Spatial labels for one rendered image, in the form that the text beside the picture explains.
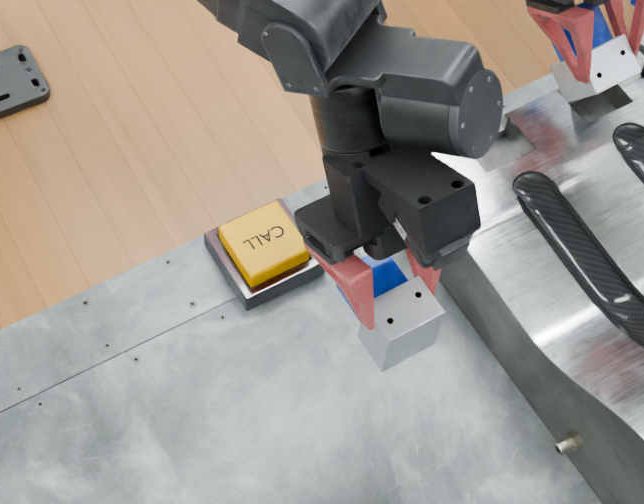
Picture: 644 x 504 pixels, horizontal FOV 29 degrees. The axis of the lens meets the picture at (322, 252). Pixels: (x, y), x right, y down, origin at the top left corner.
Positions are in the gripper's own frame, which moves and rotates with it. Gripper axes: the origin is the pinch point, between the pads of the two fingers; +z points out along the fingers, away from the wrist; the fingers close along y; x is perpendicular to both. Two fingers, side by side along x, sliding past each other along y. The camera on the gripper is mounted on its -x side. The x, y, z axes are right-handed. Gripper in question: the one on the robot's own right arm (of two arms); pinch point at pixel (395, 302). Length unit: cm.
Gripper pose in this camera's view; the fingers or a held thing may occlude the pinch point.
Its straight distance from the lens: 93.9
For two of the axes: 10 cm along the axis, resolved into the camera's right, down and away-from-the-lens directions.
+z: 2.0, 8.1, 5.5
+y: 8.6, -4.2, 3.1
